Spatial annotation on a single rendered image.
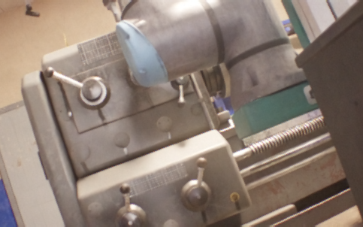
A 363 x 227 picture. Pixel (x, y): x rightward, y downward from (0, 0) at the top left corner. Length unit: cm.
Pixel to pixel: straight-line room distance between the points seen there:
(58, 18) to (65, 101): 379
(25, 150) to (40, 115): 339
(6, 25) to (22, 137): 148
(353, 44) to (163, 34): 42
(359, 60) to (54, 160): 117
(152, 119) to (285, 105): 72
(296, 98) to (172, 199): 62
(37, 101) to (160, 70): 78
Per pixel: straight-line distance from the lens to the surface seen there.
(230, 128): 144
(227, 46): 79
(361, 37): 42
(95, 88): 135
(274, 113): 75
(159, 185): 125
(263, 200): 148
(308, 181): 154
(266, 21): 80
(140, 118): 139
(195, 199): 120
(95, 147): 139
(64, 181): 141
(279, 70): 76
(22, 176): 483
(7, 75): 512
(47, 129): 143
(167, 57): 75
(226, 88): 164
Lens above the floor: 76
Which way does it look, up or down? 8 degrees up
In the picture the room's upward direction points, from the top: 21 degrees counter-clockwise
